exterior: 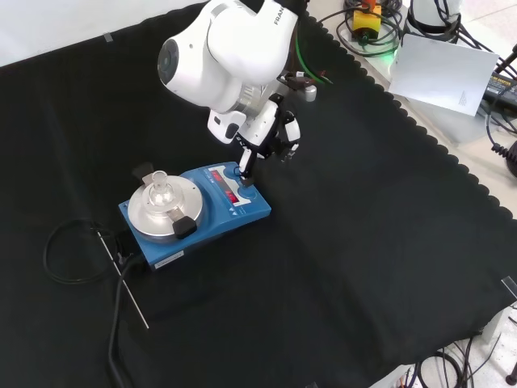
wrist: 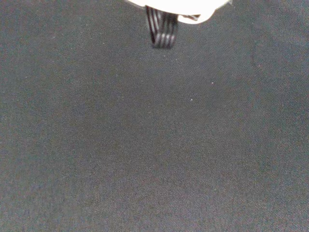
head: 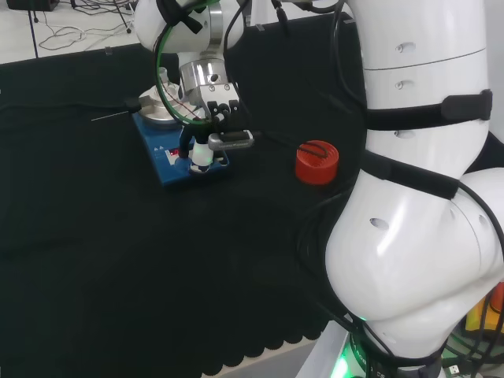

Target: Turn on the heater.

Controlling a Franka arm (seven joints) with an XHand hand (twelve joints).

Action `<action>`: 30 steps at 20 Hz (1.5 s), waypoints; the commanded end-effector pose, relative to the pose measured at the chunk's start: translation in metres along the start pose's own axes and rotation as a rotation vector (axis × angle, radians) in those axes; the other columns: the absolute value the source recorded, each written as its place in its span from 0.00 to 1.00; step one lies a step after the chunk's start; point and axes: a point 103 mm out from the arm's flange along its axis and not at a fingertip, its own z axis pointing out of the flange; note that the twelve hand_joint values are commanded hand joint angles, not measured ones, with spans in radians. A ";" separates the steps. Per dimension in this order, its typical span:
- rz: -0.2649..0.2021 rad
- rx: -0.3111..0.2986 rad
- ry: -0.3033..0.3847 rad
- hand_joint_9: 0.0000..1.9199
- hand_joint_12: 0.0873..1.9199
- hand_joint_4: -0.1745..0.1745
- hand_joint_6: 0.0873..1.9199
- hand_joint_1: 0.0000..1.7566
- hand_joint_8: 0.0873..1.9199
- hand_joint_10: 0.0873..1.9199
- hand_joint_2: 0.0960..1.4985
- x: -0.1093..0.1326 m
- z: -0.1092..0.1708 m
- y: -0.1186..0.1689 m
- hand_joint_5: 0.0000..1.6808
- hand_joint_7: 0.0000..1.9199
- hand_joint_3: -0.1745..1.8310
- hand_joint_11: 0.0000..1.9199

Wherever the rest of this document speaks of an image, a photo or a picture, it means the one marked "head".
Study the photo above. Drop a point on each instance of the clear round-bottom glass flask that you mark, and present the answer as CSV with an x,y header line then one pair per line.
x,y
163,76

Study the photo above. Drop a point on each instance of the black-headed metal probe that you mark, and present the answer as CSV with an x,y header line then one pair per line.
x,y
133,104

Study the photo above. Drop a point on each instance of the black tripod leg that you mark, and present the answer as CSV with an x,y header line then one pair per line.
x,y
124,19

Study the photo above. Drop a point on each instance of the heater with blue base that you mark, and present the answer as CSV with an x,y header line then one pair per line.
x,y
173,173

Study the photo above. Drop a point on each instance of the black box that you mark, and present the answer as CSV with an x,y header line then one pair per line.
x,y
31,4

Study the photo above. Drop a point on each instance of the yellow stop button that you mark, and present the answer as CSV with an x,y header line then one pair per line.
x,y
478,315

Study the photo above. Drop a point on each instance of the silver usb plug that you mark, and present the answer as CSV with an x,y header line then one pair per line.
x,y
454,369

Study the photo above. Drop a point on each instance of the black bench cloth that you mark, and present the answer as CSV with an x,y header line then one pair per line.
x,y
118,256

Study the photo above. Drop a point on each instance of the red ribbed plastic cup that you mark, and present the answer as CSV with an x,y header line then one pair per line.
x,y
317,169

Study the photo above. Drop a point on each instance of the small cloth clip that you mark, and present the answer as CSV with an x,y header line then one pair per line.
x,y
258,27
107,51

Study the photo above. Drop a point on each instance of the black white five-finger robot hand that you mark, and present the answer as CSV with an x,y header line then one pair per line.
x,y
201,154

